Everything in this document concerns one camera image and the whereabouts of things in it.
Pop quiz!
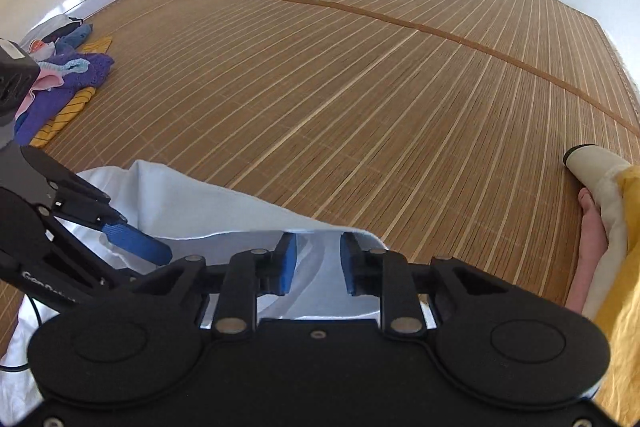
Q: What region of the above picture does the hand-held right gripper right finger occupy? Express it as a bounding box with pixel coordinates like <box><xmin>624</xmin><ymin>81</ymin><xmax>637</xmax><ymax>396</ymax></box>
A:
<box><xmin>340</xmin><ymin>232</ymin><xmax>511</xmax><ymax>341</ymax></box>

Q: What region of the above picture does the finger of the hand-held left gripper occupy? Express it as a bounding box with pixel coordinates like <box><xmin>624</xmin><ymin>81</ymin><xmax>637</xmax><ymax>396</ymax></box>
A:
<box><xmin>49</xmin><ymin>202</ymin><xmax>172</xmax><ymax>267</ymax></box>
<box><xmin>21</xmin><ymin>146</ymin><xmax>112</xmax><ymax>210</ymax></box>

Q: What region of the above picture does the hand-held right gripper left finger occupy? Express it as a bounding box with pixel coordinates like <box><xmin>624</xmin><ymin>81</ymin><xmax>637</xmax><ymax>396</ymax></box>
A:
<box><xmin>127</xmin><ymin>232</ymin><xmax>299</xmax><ymax>341</ymax></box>

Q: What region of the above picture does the white polo shirt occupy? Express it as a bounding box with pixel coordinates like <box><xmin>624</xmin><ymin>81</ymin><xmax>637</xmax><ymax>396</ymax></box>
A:
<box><xmin>0</xmin><ymin>159</ymin><xmax>438</xmax><ymax>425</ymax></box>

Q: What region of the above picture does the yellow striped garment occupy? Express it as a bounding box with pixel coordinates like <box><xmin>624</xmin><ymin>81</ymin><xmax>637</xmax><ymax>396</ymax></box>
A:
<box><xmin>30</xmin><ymin>36</ymin><xmax>114</xmax><ymax>148</ymax></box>

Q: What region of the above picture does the purple knitted garment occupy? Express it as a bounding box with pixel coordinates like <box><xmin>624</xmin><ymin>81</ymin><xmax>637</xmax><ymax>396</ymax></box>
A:
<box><xmin>15</xmin><ymin>52</ymin><xmax>116</xmax><ymax>146</ymax></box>

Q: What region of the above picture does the pink cloth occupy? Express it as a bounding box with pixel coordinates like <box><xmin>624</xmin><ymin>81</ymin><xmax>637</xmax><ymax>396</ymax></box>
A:
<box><xmin>20</xmin><ymin>74</ymin><xmax>66</xmax><ymax>108</ymax></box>

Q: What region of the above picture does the light blue knitted garment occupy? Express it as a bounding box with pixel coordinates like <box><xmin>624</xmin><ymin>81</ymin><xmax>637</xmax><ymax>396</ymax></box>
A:
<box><xmin>37</xmin><ymin>58</ymin><xmax>91</xmax><ymax>73</ymax></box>

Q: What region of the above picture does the black and white garment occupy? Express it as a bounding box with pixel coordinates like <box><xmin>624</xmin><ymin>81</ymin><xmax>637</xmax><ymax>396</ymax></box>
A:
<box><xmin>37</xmin><ymin>14</ymin><xmax>84</xmax><ymax>42</ymax></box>

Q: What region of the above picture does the bamboo mat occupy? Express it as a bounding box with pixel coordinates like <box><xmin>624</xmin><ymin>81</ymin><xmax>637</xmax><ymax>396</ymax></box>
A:
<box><xmin>0</xmin><ymin>0</ymin><xmax>640</xmax><ymax>358</ymax></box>

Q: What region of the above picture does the person's bare leg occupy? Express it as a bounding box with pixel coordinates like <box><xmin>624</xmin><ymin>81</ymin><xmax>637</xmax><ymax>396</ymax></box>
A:
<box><xmin>565</xmin><ymin>187</ymin><xmax>609</xmax><ymax>314</ymax></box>

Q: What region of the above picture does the black cable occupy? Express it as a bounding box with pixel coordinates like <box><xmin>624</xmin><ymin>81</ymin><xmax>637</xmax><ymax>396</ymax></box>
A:
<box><xmin>0</xmin><ymin>294</ymin><xmax>42</xmax><ymax>374</ymax></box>

